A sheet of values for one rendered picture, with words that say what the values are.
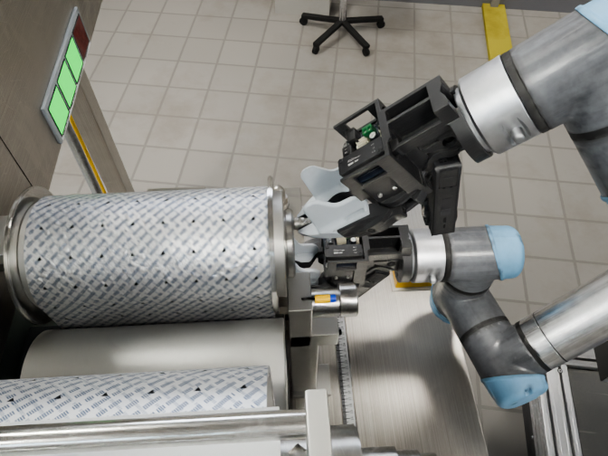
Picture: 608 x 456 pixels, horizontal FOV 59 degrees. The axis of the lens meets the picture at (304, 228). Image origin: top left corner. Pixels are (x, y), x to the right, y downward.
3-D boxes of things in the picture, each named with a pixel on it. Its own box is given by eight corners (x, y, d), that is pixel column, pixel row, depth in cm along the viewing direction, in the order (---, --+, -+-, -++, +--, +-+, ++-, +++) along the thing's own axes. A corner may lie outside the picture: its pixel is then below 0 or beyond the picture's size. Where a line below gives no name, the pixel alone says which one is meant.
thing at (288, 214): (296, 280, 54) (292, 207, 54) (276, 281, 54) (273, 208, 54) (295, 273, 62) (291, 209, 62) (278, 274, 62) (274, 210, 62)
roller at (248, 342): (289, 445, 59) (287, 414, 49) (55, 460, 58) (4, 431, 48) (285, 344, 66) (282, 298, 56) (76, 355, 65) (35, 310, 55)
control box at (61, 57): (62, 144, 80) (44, 109, 75) (58, 144, 80) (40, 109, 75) (91, 42, 95) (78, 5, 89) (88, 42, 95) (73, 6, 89)
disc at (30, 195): (57, 345, 60) (-8, 285, 47) (52, 346, 59) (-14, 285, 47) (80, 233, 68) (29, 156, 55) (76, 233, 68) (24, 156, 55)
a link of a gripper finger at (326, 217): (270, 212, 55) (341, 166, 51) (307, 234, 59) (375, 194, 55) (271, 236, 53) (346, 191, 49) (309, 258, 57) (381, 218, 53)
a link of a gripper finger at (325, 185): (270, 177, 57) (339, 139, 53) (305, 202, 61) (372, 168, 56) (270, 201, 56) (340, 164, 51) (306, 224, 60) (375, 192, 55)
